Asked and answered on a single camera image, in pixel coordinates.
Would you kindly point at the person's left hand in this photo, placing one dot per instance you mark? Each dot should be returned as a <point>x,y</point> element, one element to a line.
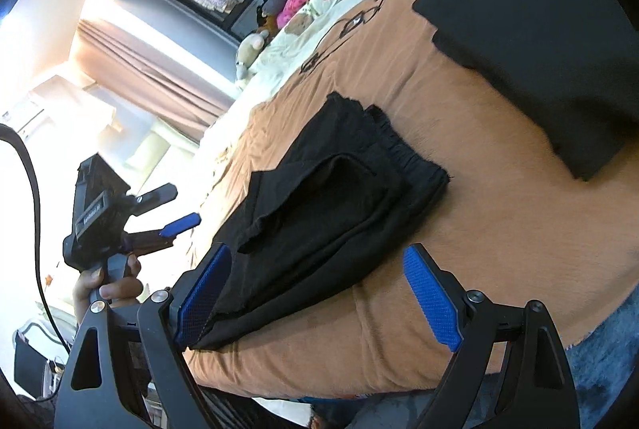
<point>122,290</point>

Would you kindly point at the pink curtain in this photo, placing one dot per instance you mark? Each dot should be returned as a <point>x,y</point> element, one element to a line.
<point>150,75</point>

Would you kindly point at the black garment pile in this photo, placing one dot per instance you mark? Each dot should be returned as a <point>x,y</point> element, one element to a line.
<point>539,50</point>

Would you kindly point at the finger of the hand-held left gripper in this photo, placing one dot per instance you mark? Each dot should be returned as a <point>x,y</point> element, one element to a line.
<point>179,223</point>
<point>159,195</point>

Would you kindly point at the black plush toy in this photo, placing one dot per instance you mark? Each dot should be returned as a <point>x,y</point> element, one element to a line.
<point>267,20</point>

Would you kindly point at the pink fluffy cloth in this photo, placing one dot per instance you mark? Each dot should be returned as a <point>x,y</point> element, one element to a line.
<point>294,5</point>

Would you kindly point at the blue fluffy rug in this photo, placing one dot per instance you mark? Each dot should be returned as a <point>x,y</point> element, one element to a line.
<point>609,359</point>

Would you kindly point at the cream duvet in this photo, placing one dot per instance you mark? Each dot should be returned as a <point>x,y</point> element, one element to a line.
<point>279,52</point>

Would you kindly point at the black shorts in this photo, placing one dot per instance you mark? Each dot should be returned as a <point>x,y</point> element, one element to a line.
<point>324,219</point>

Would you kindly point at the bear print pillow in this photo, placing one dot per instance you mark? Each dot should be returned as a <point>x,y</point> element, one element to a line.
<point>299,24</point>

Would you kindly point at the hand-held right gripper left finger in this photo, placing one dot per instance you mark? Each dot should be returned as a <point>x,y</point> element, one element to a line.
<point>204,294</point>

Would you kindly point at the orange blanket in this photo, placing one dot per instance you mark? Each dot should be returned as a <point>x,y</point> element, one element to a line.
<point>499,219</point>

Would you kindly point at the cream plush toy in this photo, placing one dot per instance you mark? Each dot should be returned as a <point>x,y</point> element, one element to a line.
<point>249,47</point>

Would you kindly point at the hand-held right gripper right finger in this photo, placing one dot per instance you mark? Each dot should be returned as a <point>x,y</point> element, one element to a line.
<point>432,299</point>

